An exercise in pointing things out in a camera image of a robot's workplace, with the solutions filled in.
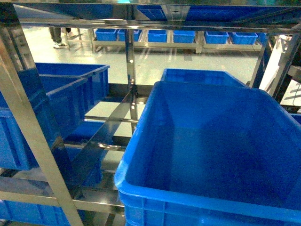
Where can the person legs dark trousers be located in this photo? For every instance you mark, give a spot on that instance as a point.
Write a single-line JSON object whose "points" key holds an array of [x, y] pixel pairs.
{"points": [[55, 33]]}

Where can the stainless steel shelf frame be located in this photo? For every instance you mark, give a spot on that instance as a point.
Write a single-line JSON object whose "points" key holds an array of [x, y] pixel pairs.
{"points": [[63, 177]]}

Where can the left blue shelf bins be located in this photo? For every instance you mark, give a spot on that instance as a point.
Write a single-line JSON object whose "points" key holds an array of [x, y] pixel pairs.
{"points": [[61, 94]]}

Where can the large blue shelf bin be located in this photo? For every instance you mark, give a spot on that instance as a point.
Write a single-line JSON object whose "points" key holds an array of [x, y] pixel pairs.
{"points": [[207, 155]]}

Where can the rear blue shelf bin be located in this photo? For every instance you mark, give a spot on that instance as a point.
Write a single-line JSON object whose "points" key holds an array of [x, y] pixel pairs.
{"points": [[204, 77]]}

